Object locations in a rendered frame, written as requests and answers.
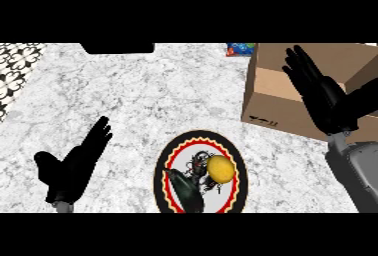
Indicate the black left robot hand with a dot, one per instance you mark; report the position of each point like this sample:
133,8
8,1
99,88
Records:
74,168

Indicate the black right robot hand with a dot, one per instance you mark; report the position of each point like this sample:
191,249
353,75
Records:
322,96

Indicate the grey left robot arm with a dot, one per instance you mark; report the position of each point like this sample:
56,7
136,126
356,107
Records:
64,207

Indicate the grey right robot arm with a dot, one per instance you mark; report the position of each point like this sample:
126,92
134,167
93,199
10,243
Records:
355,173

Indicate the brown cardboard box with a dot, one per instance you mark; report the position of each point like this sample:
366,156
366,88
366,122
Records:
275,86

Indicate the dark eggplant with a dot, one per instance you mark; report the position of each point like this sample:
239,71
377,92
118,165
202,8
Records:
189,193

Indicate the black-rimmed patterned plate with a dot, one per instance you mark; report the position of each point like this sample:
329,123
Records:
230,196

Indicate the blue and red packet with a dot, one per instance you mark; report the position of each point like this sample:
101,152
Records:
239,49

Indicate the yellow lemon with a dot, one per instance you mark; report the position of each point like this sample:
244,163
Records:
219,169

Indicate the black appliance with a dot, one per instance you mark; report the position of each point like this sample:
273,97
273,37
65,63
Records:
117,48

